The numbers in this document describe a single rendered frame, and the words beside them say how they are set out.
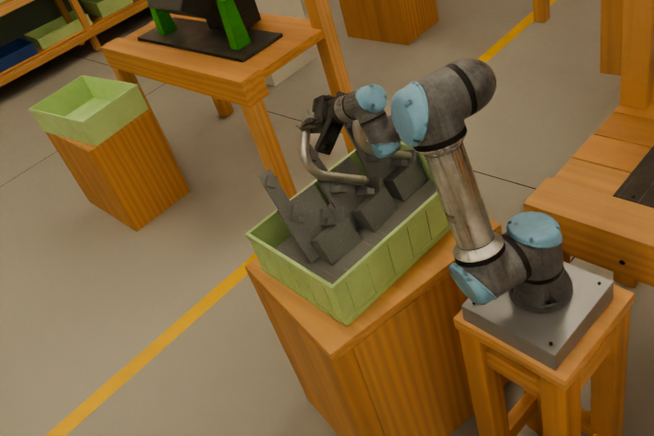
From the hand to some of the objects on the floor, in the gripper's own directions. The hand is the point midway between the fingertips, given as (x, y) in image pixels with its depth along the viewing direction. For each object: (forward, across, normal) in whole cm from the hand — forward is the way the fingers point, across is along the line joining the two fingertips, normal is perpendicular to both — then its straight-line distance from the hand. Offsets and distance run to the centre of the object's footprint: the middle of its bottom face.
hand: (306, 130), depth 185 cm
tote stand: (+39, -81, +80) cm, 120 cm away
